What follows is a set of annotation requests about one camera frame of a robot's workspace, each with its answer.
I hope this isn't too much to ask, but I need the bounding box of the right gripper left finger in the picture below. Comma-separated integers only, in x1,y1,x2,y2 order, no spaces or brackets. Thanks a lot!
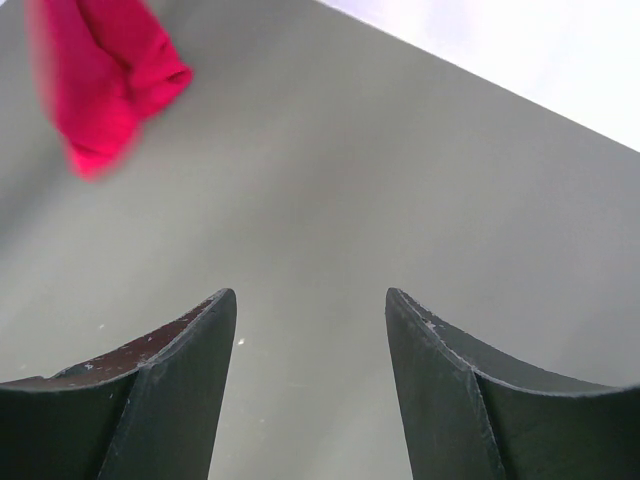
1,289,236,479

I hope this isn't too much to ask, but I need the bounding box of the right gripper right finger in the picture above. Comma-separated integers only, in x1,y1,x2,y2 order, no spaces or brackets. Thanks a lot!
385,288,639,479

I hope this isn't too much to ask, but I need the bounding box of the magenta t shirt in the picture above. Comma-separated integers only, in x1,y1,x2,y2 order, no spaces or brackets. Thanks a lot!
25,0,193,180

